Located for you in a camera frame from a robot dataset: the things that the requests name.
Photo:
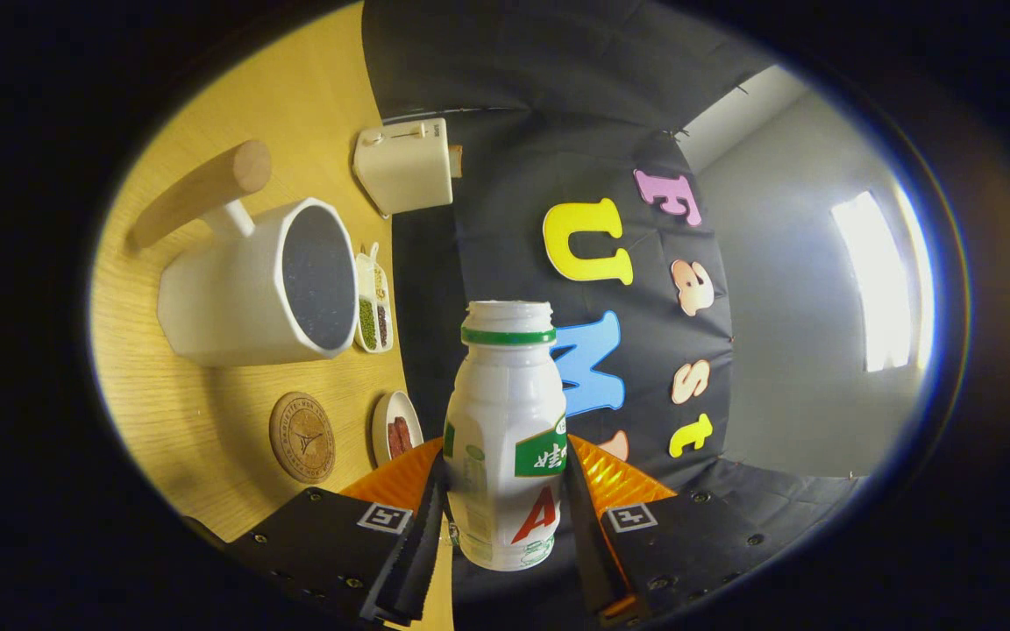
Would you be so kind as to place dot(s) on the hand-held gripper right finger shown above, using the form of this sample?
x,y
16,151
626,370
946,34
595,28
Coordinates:
x,y
588,552

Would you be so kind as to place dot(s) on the white divided dish with beans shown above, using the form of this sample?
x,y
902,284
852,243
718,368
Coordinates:
x,y
367,324

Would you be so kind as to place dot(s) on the round cork coaster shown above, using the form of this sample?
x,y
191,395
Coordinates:
x,y
302,438

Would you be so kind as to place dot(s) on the cream toaster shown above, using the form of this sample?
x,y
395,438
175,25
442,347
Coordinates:
x,y
404,166

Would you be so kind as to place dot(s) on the wooden table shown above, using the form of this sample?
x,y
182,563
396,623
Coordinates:
x,y
312,88

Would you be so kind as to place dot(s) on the red meat slices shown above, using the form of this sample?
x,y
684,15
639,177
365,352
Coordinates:
x,y
400,436

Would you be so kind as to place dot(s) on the round white plate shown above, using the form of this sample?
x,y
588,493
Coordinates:
x,y
380,429

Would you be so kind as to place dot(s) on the bread slice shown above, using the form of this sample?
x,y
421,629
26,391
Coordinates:
x,y
456,161

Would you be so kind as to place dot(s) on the ceiling light panel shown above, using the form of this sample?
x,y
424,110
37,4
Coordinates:
x,y
878,280

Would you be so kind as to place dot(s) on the black backdrop cloth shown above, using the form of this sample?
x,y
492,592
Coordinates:
x,y
514,88

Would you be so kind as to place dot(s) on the white juice bottle green band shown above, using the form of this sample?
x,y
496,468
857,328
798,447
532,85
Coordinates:
x,y
505,412

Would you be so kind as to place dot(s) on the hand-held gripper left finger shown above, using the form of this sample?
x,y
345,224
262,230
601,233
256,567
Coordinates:
x,y
400,561

